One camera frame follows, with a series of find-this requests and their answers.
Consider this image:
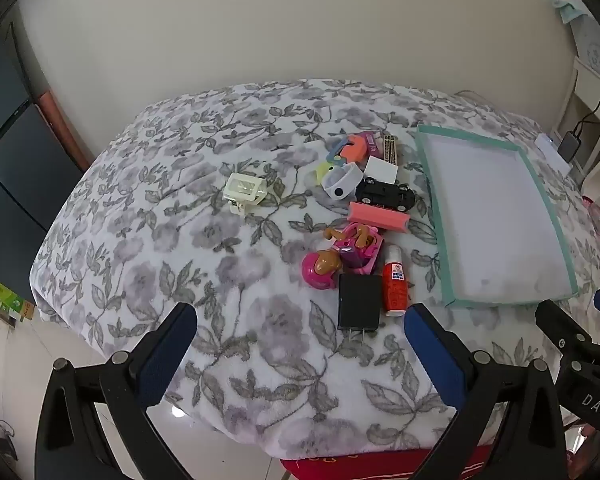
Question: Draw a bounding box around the red cloth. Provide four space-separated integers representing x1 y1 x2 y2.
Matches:
279 447 486 480

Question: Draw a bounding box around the pink toy scooter with doll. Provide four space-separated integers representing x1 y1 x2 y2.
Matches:
301 223 383 291

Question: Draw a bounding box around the white tray with green rim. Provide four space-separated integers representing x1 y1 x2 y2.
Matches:
414 124 580 308

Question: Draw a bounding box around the teal cloth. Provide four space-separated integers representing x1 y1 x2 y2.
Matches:
552 0 581 23

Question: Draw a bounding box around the black toy car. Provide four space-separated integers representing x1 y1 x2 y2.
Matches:
355 176 416 213

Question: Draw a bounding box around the pink rectangular block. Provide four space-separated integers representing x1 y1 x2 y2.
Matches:
347 201 411 233

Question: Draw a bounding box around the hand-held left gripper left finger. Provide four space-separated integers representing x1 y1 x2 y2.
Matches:
35 302 198 480

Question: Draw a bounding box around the cream plastic hair clip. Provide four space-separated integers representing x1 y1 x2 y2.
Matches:
224 172 268 212

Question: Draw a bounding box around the floral grey white blanket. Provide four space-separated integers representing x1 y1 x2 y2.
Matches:
32 78 600 461

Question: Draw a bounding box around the black power bank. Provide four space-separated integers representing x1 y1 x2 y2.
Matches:
557 131 583 163

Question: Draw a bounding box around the white desk shelf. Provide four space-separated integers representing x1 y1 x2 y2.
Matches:
550 55 600 186

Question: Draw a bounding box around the small white box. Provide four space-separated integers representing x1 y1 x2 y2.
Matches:
362 156 398 186

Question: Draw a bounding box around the green carton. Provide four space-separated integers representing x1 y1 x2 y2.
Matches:
0 267 36 323

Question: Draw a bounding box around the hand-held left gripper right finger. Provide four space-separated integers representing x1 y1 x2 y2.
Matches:
404 304 566 480

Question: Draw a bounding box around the dark glass cabinet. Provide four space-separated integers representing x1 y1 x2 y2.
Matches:
0 25 91 306

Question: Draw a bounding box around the yellow toy key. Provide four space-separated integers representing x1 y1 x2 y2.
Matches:
315 160 343 186

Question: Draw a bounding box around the reddish brown wooden post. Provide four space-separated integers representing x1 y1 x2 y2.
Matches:
35 89 93 171

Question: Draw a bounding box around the white smartwatch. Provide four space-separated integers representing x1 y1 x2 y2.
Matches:
321 161 365 202

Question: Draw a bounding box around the white charger block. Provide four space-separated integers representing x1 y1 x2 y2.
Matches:
535 134 573 176

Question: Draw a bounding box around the black charger adapter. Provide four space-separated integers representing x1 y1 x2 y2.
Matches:
337 274 383 346

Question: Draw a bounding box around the red glue bottle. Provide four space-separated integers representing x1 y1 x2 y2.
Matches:
382 245 410 317

